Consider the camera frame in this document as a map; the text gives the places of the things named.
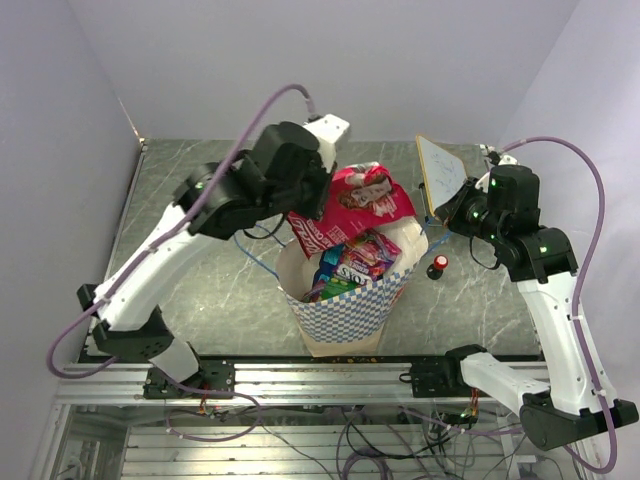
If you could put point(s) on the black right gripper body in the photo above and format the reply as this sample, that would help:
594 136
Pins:
470 215

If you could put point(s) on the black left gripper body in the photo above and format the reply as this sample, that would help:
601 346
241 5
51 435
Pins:
307 197

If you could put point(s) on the red REAL crisps bag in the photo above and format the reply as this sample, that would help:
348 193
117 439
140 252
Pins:
361 197

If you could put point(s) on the purple Fox's candy bag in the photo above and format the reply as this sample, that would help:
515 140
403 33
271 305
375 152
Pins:
367 257

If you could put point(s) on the green candy bag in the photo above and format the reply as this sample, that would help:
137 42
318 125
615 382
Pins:
337 286

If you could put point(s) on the blue checkered paper bag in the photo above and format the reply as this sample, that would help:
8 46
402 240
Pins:
351 323

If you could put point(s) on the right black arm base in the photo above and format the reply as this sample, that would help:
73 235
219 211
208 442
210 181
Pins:
435 377

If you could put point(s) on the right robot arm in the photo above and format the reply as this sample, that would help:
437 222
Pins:
578 400

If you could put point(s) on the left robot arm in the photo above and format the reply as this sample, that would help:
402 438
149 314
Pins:
208 206

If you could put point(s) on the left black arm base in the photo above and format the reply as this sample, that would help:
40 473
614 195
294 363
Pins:
213 375

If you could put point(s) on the blue snack bag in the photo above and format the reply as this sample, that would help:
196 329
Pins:
327 266

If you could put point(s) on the black whiteboard stand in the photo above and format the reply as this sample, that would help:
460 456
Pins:
423 197

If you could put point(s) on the red emergency stop button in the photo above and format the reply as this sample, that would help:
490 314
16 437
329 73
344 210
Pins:
437 267

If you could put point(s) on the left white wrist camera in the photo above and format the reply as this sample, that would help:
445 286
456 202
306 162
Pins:
332 132

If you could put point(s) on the aluminium frame rail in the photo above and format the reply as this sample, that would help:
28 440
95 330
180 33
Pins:
269 384

